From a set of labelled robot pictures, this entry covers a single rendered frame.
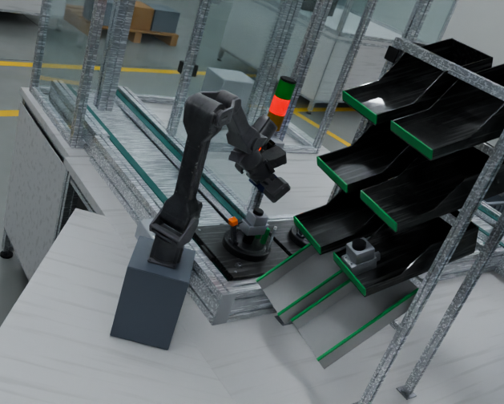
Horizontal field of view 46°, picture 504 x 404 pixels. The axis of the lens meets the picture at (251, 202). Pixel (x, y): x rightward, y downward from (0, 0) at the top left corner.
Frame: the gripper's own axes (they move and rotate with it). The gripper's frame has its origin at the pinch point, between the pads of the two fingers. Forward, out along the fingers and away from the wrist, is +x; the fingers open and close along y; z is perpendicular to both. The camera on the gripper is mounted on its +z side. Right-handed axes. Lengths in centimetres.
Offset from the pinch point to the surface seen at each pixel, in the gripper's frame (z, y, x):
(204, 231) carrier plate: -20.8, 9.3, 6.9
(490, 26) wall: 661, 578, 708
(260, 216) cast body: -6.6, -1.8, 5.4
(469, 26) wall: 647, 619, 711
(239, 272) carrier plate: -20.9, -10.2, 7.0
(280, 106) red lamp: 19.3, 16.8, -4.2
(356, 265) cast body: -1.8, -42.1, -9.4
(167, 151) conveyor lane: -11, 66, 22
